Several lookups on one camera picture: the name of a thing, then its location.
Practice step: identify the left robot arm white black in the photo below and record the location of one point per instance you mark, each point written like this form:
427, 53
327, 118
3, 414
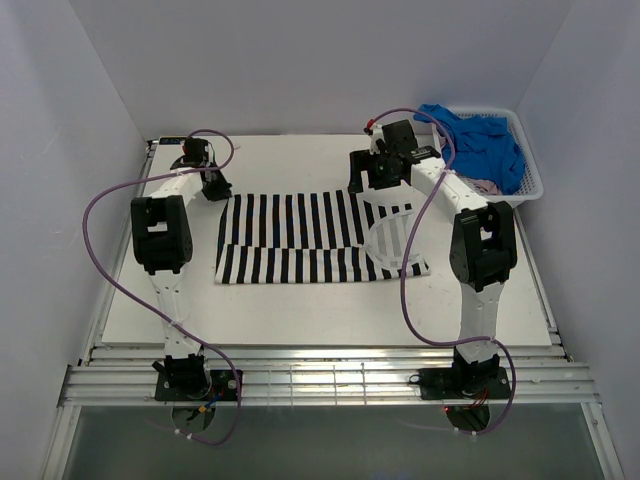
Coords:
163, 246

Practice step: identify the white plastic basket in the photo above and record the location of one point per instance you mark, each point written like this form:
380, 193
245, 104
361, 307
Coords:
531, 187

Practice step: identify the blue label sticker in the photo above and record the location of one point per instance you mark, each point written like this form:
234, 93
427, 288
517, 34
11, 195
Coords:
172, 140

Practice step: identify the black white striped tank top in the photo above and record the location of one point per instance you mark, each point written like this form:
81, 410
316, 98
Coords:
310, 238

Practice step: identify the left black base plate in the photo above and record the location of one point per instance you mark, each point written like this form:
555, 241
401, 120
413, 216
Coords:
216, 384

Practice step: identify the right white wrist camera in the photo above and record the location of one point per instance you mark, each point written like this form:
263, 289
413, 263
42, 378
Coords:
375, 132

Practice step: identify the aluminium rail frame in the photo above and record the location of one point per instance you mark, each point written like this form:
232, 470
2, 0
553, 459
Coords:
326, 344

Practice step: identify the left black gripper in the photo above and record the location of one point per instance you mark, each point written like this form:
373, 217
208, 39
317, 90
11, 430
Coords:
223, 192

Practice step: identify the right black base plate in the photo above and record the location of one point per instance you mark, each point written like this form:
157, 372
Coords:
441, 384

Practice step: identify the blue tank top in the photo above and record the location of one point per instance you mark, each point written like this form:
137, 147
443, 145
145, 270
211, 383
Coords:
485, 148

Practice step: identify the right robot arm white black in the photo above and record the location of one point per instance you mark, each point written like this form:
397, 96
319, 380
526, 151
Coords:
482, 255

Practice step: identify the pink garment in basket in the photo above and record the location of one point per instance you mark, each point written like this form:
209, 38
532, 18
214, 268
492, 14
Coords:
484, 187

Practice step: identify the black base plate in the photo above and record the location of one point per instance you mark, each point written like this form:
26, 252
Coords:
441, 384
216, 384

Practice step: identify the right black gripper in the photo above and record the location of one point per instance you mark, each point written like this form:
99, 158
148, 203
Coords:
364, 161

